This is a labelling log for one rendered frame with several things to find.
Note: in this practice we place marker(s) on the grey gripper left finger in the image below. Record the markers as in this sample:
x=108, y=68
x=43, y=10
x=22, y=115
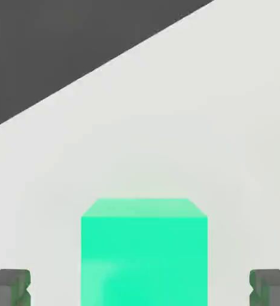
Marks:
x=6, y=289

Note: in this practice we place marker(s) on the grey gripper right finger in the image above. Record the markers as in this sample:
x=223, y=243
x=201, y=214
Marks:
x=274, y=289

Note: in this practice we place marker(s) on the small green cube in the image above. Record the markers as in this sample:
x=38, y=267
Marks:
x=144, y=258

